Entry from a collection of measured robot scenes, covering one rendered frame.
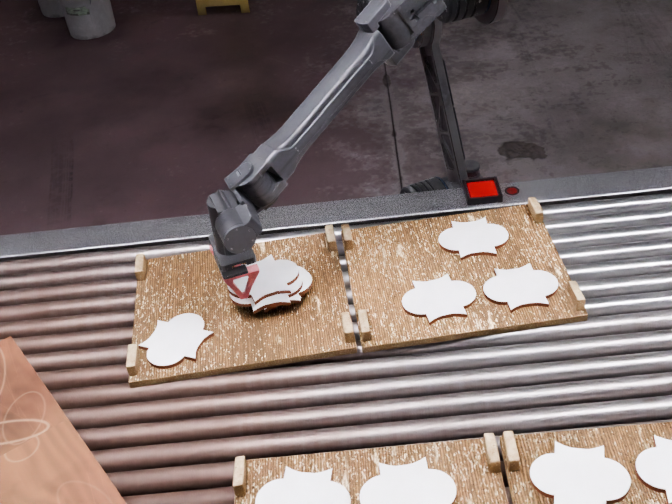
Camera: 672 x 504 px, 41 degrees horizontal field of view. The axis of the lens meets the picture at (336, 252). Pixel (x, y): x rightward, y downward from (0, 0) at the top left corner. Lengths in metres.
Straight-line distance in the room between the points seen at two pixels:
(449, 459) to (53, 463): 0.60
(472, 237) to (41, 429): 0.89
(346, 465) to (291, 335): 0.32
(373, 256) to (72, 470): 0.74
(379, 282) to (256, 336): 0.26
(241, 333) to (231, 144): 2.43
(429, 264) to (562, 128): 2.27
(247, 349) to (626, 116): 2.73
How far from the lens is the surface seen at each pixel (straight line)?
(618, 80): 4.37
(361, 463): 1.46
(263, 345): 1.66
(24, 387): 1.57
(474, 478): 1.43
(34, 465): 1.45
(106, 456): 1.58
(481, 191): 1.99
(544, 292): 1.71
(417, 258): 1.80
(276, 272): 1.74
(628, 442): 1.50
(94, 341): 1.80
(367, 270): 1.78
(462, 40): 4.73
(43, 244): 2.09
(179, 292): 1.81
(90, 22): 5.29
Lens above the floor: 2.08
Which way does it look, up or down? 39 degrees down
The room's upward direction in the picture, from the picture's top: 7 degrees counter-clockwise
